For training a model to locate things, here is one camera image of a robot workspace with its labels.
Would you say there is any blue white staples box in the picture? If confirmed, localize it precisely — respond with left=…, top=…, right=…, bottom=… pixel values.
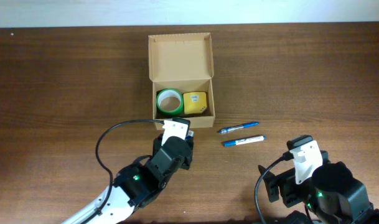
left=185, top=130, right=194, bottom=140

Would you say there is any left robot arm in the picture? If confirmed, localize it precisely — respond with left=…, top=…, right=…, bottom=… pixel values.
left=64, top=118, right=194, bottom=224

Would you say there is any blue white marker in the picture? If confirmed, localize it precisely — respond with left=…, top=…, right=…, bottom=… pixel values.
left=223, top=136, right=266, bottom=147

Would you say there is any blue ballpoint pen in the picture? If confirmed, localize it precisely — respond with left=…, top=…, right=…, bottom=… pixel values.
left=218, top=121, right=259, bottom=134

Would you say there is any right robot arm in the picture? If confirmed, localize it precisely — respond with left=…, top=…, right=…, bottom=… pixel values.
left=254, top=135, right=379, bottom=224

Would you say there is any green tape roll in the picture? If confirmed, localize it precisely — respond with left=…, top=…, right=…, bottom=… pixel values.
left=156, top=88, right=184, bottom=116

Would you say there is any yellow sticky note pad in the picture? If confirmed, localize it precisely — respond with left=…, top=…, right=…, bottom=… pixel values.
left=183, top=92, right=207, bottom=114

